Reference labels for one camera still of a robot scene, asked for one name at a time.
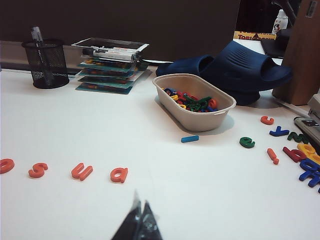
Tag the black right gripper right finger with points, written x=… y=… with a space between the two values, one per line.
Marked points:
x=150 y=225

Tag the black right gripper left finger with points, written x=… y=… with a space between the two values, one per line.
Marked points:
x=132 y=220

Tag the orange letter u magnet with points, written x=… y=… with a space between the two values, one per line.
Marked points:
x=75 y=172

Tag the orange letter s magnet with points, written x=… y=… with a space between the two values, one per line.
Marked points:
x=37 y=170

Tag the orange letter a magnet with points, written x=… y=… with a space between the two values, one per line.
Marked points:
x=123 y=175

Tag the blue letter l magnet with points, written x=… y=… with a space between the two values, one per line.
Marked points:
x=190 y=139

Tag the yellow letter magnet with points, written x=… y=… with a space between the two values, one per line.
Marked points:
x=182 y=106
x=173 y=97
x=315 y=158
x=301 y=146

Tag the green letter e magnet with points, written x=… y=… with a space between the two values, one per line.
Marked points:
x=241 y=142

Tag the orange letter o magnet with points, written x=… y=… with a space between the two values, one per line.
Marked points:
x=10 y=166

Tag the orange letter i magnet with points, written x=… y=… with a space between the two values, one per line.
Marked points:
x=273 y=157

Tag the orange letter c magnet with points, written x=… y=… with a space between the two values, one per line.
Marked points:
x=263 y=120

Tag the blue letter y magnet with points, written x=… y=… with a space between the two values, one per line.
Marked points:
x=277 y=132

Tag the red letter b magnet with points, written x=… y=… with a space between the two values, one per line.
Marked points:
x=290 y=152

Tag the blue letter h magnet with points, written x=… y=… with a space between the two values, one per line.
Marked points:
x=303 y=177

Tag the blue letter a magnet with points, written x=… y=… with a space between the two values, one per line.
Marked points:
x=303 y=165

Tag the green letter m magnet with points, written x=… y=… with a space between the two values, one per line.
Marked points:
x=291 y=136

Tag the blue letter t magnet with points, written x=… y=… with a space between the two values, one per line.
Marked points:
x=315 y=181

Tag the beige pulp tray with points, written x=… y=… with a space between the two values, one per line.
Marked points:
x=200 y=120

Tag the stacked colourful boxes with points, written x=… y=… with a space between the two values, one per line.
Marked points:
x=105 y=86

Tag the navy blue slipper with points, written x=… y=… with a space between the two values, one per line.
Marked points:
x=180 y=66
x=237 y=65

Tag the black mesh pen holder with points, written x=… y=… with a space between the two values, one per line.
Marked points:
x=50 y=67

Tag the clear plastic box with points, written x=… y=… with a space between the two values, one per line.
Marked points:
x=112 y=42

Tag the grey plastic device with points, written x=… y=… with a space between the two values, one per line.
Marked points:
x=310 y=125

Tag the brown desk partition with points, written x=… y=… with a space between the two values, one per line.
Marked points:
x=150 y=25

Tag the clear pen with black cap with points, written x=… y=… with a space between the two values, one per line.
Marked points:
x=37 y=37

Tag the yellow Toblerone box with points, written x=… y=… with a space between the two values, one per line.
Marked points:
x=246 y=37

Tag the brown wooden cabinet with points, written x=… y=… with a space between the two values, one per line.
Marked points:
x=302 y=62

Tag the white plastic bottle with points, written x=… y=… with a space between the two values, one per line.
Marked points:
x=280 y=22

